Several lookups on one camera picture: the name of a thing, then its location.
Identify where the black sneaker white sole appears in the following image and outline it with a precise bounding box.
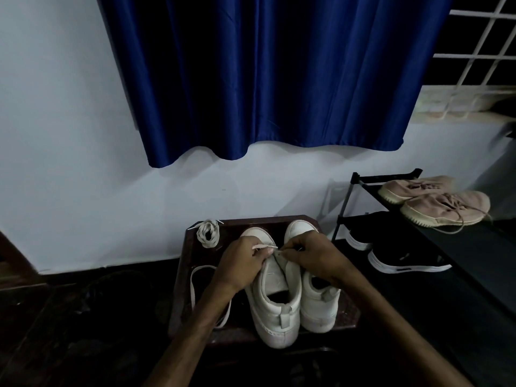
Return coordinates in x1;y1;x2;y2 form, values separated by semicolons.
344;228;374;253
367;248;454;275

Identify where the black shoe rack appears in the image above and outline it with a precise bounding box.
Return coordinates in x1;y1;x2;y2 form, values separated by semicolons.
330;168;516;320

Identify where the person's left forearm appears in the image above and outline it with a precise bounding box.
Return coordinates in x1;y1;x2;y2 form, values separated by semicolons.
142;283;239;387

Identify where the pink sneaker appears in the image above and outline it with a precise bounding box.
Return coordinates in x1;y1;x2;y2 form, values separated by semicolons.
399;190;493;235
377;174;457;206

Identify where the brown wooden door frame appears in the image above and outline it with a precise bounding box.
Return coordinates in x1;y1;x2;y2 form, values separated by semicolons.
0;231;50;291

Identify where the dark brown plastic stool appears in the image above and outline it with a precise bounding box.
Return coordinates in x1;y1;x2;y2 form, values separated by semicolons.
166;214;362;348

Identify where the person's right forearm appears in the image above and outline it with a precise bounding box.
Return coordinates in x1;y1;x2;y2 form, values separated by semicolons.
338;269;475;387

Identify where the person's right hand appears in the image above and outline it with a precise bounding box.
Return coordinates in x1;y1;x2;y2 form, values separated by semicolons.
279;230;359;290

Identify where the person's left hand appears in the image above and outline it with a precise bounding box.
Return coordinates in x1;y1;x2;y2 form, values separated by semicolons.
212;235;276;298

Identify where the blue curtain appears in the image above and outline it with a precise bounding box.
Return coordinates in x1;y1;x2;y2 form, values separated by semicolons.
95;0;457;169

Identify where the white shoelace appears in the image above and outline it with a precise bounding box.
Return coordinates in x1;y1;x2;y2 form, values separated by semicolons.
188;218;225;249
188;243;284;331

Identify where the white window grille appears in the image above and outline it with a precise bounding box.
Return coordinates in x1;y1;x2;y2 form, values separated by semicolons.
412;0;516;122

